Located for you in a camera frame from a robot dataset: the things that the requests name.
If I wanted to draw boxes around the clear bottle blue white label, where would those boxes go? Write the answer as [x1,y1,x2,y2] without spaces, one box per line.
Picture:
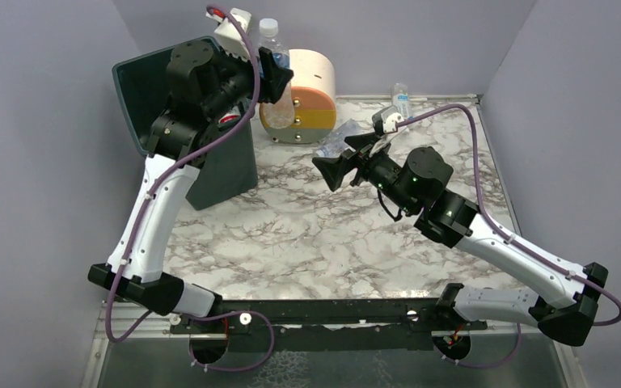
[391,82,412,119]

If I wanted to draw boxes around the red label bottle red cap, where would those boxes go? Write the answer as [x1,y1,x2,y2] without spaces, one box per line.
[218,111,241,125]

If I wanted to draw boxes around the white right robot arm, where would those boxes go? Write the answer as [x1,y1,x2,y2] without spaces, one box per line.
[312,133,608,347]

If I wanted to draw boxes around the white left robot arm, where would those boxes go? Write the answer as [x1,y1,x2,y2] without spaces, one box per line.
[87,37,293,317]

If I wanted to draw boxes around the clear bottle blue cap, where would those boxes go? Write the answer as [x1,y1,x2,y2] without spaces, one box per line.
[315,119,363,158]

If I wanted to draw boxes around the round drawer cabinet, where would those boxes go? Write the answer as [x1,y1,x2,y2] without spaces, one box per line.
[260,48,337,144]

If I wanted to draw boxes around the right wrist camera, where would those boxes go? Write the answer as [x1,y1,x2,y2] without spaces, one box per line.
[372,105,404,138]

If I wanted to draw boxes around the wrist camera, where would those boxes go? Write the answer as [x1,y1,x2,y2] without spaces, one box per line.
[206,8,252,61]
[372,105,404,138]

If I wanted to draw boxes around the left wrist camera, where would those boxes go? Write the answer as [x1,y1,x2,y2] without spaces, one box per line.
[206,8,252,61]

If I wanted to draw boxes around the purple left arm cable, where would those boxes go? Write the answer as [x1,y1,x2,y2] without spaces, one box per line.
[104,5,262,344]

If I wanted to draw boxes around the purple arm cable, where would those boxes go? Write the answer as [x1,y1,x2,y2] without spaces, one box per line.
[104,5,262,344]
[395,103,621,370]

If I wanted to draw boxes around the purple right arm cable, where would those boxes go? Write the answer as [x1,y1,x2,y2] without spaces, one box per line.
[395,103,621,370]

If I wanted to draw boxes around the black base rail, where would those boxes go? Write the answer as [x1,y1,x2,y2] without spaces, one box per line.
[169,297,488,353]

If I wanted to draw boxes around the aluminium frame rail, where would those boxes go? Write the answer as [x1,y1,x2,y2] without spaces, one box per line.
[80,302,199,388]

